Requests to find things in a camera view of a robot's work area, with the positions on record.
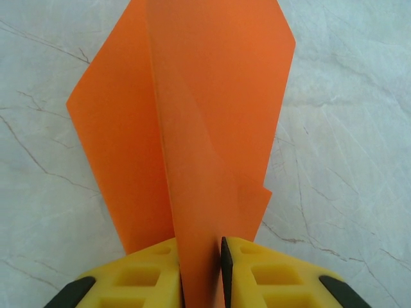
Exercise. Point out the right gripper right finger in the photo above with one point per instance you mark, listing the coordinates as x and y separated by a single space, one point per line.
282 282

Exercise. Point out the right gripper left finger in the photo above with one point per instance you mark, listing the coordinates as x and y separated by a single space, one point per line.
128 282

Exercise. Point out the orange paper sheet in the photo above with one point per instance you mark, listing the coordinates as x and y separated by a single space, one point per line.
208 96

